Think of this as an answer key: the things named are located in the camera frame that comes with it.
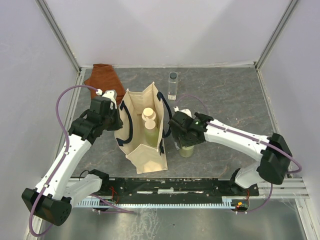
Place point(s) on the white slotted cable duct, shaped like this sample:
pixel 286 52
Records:
pixel 185 200

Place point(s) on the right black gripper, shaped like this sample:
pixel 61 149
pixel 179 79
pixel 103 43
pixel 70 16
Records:
pixel 184 142

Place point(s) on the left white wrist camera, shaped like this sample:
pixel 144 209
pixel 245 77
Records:
pixel 111 94

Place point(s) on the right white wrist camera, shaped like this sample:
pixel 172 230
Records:
pixel 185 111

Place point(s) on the brown folded cloth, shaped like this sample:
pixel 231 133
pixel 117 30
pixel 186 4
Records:
pixel 104 77

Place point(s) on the aluminium frame post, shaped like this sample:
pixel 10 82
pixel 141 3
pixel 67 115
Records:
pixel 47 13
pixel 289 10

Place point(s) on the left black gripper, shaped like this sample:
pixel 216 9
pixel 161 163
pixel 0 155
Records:
pixel 118 123

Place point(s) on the cream lotion bottle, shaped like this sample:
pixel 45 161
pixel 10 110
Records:
pixel 148 114

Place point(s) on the small green circuit board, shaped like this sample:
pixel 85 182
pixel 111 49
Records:
pixel 242 206

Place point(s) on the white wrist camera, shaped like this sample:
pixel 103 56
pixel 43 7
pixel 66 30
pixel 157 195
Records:
pixel 111 94
pixel 185 111

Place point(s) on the clear bottle black cap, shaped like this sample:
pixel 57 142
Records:
pixel 172 86

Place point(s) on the green bottle round cap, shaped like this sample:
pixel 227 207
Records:
pixel 186 152

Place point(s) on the green pump dispenser bottle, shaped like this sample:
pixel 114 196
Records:
pixel 151 133

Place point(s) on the right aluminium frame post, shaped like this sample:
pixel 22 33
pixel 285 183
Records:
pixel 289 10

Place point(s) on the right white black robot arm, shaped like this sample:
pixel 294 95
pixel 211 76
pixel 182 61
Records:
pixel 271 153

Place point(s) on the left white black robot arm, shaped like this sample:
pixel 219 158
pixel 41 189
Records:
pixel 50 199

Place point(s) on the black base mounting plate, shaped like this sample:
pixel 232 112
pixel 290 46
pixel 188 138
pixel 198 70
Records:
pixel 125 186

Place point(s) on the left aluminium frame post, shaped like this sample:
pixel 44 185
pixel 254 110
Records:
pixel 47 13

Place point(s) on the cream canvas tote bag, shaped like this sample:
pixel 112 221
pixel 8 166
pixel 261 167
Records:
pixel 131 137

